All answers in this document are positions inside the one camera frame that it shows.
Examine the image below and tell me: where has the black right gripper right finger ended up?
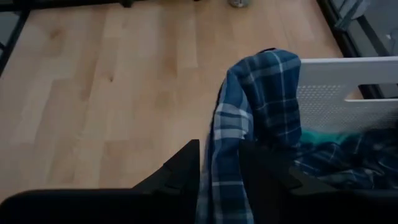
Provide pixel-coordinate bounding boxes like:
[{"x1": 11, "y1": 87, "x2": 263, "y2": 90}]
[{"x1": 238, "y1": 141, "x2": 337, "y2": 197}]

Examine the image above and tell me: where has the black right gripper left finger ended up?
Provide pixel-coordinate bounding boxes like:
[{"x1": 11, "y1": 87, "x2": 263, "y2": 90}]
[{"x1": 132, "y1": 138, "x2": 201, "y2": 200}]

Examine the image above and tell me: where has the turquoise shirt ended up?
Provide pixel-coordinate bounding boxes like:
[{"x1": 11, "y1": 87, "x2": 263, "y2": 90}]
[{"x1": 299, "y1": 128, "x2": 354, "y2": 147}]

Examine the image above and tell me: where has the dark blue plaid shirt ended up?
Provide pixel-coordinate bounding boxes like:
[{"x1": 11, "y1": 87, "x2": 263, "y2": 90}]
[{"x1": 195, "y1": 47, "x2": 398, "y2": 224}]

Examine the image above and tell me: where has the white plastic bin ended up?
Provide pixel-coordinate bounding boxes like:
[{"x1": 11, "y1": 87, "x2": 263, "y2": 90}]
[{"x1": 295, "y1": 55, "x2": 398, "y2": 135}]

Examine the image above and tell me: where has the grey tape roll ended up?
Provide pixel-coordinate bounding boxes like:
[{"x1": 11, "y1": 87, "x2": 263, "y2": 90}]
[{"x1": 228, "y1": 0, "x2": 251, "y2": 9}]

